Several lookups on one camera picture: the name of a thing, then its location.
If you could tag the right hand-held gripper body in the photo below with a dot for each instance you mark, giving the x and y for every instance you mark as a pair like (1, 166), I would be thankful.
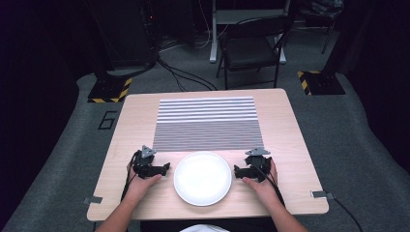
(258, 162)

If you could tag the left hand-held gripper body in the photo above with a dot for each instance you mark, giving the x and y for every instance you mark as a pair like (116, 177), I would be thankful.
(144, 161)

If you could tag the white round plate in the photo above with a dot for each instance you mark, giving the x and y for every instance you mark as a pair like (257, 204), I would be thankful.
(202, 179)

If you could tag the person's left hand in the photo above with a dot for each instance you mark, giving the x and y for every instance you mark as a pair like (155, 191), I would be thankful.
(140, 187)

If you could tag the person's right hand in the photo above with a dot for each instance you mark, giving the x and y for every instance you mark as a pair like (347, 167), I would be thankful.
(262, 190)

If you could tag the grey striped placemat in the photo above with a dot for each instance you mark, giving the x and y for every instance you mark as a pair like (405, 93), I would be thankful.
(208, 129)

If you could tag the grey tape strip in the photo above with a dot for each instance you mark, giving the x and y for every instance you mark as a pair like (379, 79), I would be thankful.
(93, 200)

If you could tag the black stand base hazard tape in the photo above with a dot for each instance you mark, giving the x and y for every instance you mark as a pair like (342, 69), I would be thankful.
(108, 92)
(322, 83)

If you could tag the black folding chair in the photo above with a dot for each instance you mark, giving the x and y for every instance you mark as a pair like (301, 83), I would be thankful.
(249, 48)

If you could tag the black cabinet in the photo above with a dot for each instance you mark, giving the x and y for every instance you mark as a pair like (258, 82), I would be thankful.
(125, 32)

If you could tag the dark chair with cloth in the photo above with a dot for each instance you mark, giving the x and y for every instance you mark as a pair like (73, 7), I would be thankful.
(322, 13)

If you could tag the white desk frame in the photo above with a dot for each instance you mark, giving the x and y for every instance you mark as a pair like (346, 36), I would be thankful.
(213, 32)

